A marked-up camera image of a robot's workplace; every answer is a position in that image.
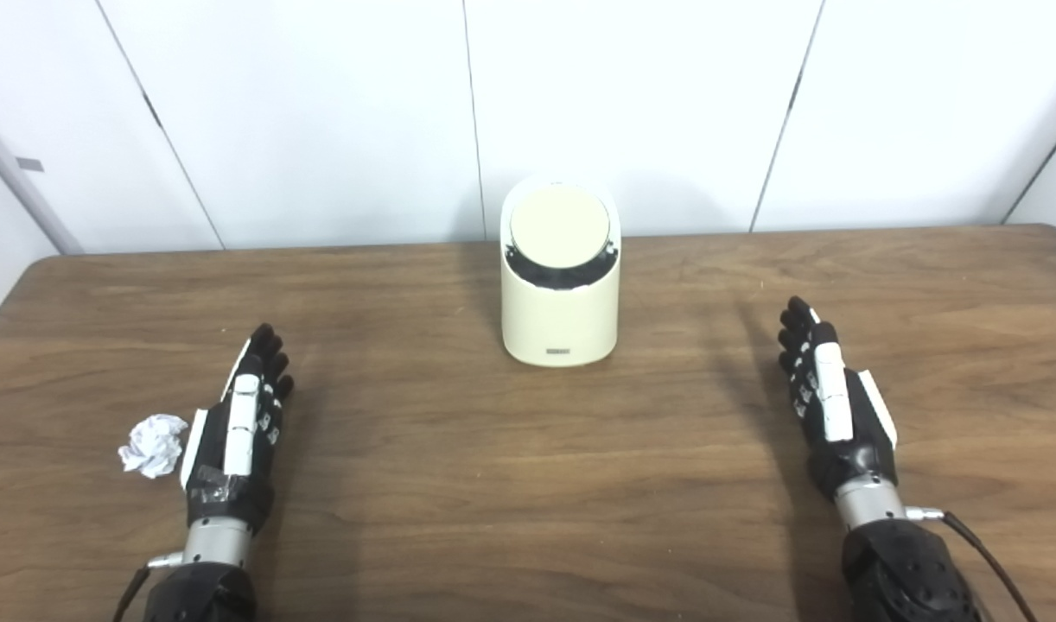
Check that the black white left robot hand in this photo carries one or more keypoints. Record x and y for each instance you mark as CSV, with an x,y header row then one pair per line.
x,y
234,484

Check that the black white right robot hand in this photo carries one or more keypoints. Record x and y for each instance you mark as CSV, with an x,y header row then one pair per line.
x,y
848,458

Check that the gray wall corner strip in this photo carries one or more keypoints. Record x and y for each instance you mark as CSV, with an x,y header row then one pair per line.
x,y
27,186

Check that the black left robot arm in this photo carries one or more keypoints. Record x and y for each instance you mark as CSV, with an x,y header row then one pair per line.
x,y
204,592

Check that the cream round bin lid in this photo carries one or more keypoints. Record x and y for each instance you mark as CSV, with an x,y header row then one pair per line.
x,y
560,226

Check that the white paper ball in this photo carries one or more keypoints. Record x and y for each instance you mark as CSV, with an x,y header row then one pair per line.
x,y
154,445

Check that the small gray wall tag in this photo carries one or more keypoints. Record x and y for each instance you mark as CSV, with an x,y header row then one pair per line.
x,y
29,164

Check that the cream-colored bin body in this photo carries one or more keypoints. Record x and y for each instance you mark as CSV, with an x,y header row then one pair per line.
x,y
558,324

